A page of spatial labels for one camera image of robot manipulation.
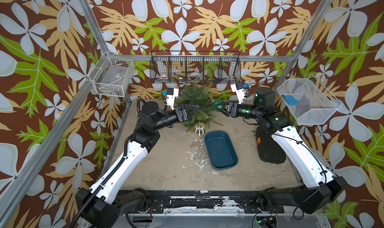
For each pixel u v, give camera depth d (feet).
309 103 2.68
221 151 3.00
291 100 2.80
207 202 2.51
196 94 2.56
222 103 2.13
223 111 2.01
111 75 2.85
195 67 3.19
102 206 1.20
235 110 1.89
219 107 2.07
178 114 1.76
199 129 2.45
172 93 1.88
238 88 1.95
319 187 1.27
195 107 1.89
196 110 1.89
